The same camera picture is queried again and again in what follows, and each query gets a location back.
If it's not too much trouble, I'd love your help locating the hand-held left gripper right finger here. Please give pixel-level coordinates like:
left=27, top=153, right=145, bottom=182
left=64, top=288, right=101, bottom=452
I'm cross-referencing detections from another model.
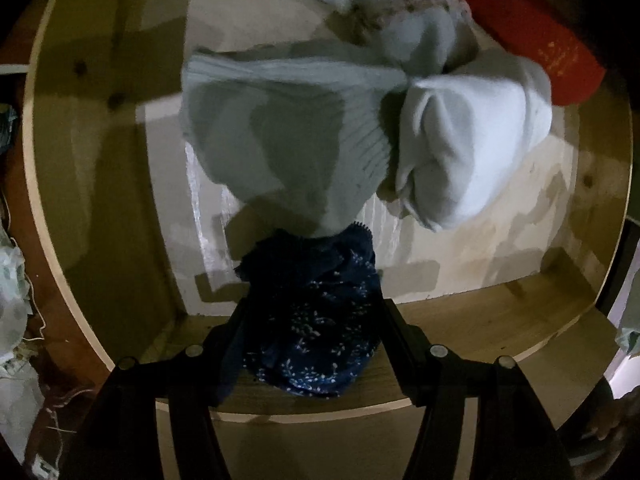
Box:
left=381, top=299, right=571, bottom=480

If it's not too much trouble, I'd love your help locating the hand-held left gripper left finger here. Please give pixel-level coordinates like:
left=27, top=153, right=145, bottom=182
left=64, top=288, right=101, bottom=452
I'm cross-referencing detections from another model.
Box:
left=60, top=299, right=252, bottom=480

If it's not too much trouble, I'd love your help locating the navy floral underwear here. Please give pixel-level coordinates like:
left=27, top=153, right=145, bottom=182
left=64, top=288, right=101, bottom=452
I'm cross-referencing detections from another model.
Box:
left=234, top=222, right=383, bottom=400

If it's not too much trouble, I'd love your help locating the light wooden drawer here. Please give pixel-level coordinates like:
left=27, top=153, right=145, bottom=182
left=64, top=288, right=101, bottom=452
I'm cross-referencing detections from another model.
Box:
left=22, top=0, right=633, bottom=480

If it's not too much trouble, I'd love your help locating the white floral sheer cloth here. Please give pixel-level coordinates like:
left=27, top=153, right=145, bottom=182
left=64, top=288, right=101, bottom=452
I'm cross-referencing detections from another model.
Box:
left=0, top=225, right=48, bottom=466

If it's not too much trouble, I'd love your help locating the white sock bundle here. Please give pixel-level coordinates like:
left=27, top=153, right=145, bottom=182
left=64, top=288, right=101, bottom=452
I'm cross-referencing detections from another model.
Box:
left=392, top=55, right=553, bottom=232

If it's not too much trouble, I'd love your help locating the light blue ribbed sock bundle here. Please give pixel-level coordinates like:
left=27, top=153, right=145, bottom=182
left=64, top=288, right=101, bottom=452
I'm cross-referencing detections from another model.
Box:
left=180, top=45, right=408, bottom=238

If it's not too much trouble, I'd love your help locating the red box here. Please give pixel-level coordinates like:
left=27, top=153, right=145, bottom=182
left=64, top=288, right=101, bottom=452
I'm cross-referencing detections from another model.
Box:
left=450, top=0, right=607, bottom=107

